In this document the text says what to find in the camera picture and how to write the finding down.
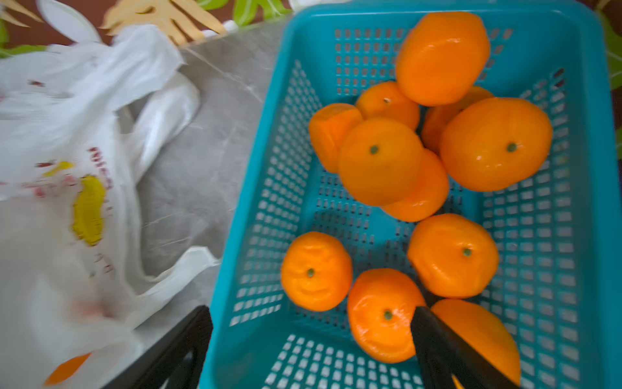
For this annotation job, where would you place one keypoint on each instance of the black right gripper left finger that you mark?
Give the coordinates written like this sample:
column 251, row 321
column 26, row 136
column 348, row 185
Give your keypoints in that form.
column 176, row 360

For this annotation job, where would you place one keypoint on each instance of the orange front left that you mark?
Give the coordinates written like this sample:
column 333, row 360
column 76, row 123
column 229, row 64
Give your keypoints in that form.
column 317, row 272

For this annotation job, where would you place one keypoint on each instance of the orange centre pile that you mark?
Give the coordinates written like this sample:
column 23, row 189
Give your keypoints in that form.
column 380, row 161

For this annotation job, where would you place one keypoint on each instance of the orange hidden back right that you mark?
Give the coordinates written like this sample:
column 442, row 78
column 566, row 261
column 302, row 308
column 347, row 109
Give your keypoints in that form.
column 438, row 117

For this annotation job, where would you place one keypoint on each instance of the white printed plastic bag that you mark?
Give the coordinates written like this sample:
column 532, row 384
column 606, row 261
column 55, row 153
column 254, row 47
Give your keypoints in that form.
column 80, row 126

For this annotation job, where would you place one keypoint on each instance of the orange front middle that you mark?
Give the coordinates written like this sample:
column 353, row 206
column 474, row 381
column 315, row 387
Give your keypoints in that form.
column 381, row 306

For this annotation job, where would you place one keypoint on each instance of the orange right large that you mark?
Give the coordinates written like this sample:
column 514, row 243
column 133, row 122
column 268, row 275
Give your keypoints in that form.
column 495, row 143

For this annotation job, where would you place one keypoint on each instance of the orange top of pile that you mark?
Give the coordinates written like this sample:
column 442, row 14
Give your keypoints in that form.
column 442, row 58

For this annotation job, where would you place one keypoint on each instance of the orange mid right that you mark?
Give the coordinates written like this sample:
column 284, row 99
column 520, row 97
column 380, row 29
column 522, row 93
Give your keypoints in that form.
column 453, row 257

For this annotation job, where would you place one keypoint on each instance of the teal plastic basket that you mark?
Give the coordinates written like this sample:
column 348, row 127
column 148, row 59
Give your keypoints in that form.
column 558, row 287

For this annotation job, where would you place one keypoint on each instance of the orange under centre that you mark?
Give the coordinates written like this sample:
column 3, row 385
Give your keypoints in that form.
column 427, row 196

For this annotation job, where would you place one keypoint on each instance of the orange small back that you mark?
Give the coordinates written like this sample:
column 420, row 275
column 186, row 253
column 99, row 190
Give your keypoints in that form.
column 386, row 100

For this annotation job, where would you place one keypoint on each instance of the orange front right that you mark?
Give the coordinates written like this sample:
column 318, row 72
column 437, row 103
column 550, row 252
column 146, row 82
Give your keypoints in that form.
column 484, row 332

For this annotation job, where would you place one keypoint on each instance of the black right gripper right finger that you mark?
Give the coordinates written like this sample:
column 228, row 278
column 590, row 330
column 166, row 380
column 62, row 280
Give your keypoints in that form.
column 444, row 356

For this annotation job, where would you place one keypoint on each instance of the orange left side pile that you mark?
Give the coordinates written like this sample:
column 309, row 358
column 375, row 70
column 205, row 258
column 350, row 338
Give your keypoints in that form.
column 328, row 128

